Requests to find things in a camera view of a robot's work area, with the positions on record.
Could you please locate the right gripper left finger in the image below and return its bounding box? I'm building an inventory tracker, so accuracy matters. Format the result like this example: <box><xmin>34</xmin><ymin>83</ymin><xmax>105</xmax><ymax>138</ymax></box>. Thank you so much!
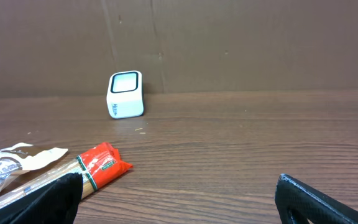
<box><xmin>0</xmin><ymin>173</ymin><xmax>83</xmax><ymax>224</ymax></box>

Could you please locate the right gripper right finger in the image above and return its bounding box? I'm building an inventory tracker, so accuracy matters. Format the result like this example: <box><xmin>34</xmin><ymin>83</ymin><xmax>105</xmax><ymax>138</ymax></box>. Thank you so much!
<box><xmin>274</xmin><ymin>174</ymin><xmax>358</xmax><ymax>224</ymax></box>

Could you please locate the orange spaghetti package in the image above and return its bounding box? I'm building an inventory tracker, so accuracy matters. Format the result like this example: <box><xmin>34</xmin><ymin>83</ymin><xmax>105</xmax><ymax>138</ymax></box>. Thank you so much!
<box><xmin>0</xmin><ymin>142</ymin><xmax>133</xmax><ymax>212</ymax></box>

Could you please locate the beige brown snack pouch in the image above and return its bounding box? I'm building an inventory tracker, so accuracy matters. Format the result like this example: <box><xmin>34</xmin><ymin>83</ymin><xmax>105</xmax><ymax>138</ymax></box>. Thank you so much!
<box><xmin>0</xmin><ymin>142</ymin><xmax>68</xmax><ymax>192</ymax></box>

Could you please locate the white barcode scanner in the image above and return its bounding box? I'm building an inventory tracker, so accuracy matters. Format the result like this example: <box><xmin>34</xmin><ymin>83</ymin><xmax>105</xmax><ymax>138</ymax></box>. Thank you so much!
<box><xmin>106</xmin><ymin>70</ymin><xmax>144</xmax><ymax>119</ymax></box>

